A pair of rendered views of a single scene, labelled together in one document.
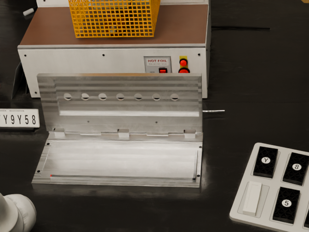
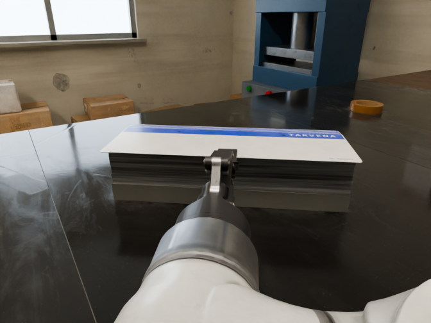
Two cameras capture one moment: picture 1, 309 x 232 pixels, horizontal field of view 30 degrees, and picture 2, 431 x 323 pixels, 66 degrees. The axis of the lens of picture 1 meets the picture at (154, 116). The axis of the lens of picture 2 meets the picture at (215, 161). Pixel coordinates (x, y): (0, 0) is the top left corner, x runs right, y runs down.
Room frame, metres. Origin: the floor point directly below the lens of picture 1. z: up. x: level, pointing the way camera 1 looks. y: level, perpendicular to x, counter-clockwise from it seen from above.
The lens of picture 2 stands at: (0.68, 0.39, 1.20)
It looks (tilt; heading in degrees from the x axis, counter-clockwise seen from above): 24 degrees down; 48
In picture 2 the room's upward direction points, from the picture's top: straight up
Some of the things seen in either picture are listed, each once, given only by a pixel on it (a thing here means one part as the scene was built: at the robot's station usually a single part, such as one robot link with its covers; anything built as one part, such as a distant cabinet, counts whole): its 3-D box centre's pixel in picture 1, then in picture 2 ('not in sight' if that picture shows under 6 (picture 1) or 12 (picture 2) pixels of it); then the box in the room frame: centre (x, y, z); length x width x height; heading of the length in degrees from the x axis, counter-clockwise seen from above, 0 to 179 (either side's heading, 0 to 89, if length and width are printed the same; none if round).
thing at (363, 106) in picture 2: not in sight; (366, 106); (1.82, 0.87, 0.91); 0.10 x 0.10 x 0.02
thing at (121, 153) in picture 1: (120, 157); not in sight; (1.11, 0.10, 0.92); 0.44 x 0.21 x 0.04; 80
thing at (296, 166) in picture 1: (296, 168); not in sight; (1.00, -0.35, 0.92); 0.10 x 0.05 x 0.01; 153
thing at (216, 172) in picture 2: not in sight; (215, 185); (0.88, 0.62, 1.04); 0.05 x 0.02 x 0.05; 42
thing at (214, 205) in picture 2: not in sight; (213, 224); (0.87, 0.60, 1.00); 0.09 x 0.07 x 0.08; 42
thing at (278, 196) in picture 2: not in sight; (229, 164); (1.07, 0.78, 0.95); 0.40 x 0.13 x 0.10; 132
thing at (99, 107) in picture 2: not in sight; (108, 106); (1.98, 3.29, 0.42); 0.41 x 0.36 x 0.15; 170
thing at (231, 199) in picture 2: not in sight; (220, 182); (0.92, 0.65, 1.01); 0.11 x 0.04 x 0.01; 42
